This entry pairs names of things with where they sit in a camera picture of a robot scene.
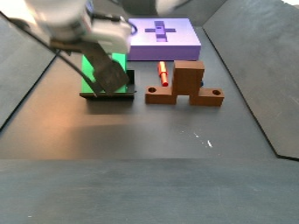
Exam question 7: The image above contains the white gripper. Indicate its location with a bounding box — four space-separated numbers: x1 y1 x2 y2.
83 19 132 54

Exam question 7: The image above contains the green U-shaped block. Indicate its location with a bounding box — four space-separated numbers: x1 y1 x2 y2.
80 53 127 94

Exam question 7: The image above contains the brown T-shaped block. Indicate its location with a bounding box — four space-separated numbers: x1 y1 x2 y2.
144 60 224 107

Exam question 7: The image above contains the black cable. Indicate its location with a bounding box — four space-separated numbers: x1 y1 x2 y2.
7 17 99 98

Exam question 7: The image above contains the red peg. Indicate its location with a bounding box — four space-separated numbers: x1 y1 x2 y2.
157 61 168 87

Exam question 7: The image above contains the purple board with cross slot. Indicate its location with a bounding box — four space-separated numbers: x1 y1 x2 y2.
127 18 201 61

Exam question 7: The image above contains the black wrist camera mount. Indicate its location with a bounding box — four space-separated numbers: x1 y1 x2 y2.
79 42 131 95

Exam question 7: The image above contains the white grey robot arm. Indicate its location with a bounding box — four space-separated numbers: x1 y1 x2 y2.
0 0 132 54

